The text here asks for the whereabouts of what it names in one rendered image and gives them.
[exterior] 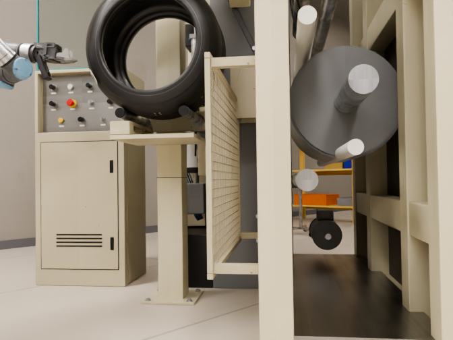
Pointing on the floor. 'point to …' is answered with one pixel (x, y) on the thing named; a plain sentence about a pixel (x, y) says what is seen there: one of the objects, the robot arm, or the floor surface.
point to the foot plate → (173, 299)
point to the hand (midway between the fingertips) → (74, 61)
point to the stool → (300, 214)
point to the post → (171, 172)
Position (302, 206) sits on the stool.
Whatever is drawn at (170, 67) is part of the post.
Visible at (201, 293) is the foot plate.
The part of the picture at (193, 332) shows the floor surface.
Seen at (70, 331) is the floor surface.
